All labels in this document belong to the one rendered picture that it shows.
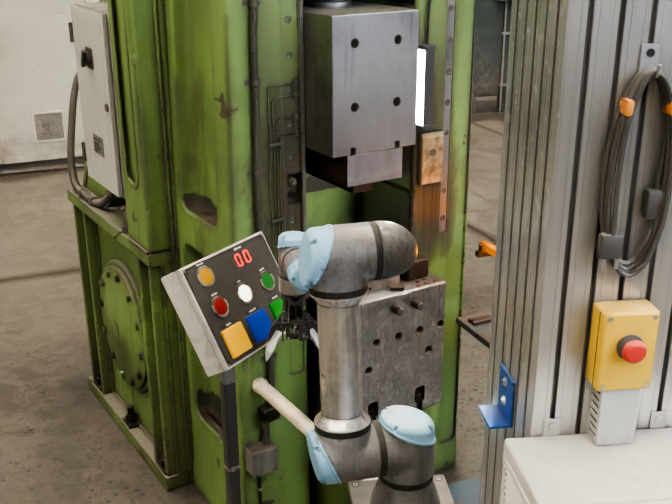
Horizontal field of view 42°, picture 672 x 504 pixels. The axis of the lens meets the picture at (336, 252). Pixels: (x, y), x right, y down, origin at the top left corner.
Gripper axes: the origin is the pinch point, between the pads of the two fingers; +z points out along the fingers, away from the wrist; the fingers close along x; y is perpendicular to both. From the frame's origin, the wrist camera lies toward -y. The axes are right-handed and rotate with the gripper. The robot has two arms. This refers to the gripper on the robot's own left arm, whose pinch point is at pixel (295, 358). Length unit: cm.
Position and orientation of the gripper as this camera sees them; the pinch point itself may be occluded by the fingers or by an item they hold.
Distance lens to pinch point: 232.6
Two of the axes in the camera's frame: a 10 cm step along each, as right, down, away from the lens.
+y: 1.1, 3.5, -9.3
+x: 9.9, -0.4, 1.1
